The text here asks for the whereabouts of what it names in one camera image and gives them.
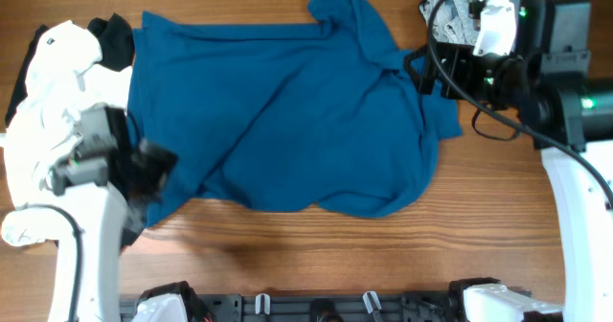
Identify blue polo shirt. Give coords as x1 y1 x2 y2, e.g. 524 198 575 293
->
128 0 462 226

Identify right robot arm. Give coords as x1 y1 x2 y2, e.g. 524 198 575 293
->
411 0 612 321

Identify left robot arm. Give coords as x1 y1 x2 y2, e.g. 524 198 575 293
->
49 106 177 321

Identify folded light blue jeans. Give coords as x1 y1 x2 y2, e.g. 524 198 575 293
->
419 0 520 46

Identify white shirt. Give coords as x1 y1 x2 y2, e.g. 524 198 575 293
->
0 19 134 247

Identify black garment left pile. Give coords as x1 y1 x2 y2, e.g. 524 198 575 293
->
4 12 145 251

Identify left black cable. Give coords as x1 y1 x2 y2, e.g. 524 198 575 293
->
28 204 85 322

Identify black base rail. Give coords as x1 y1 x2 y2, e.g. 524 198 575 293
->
119 290 533 322

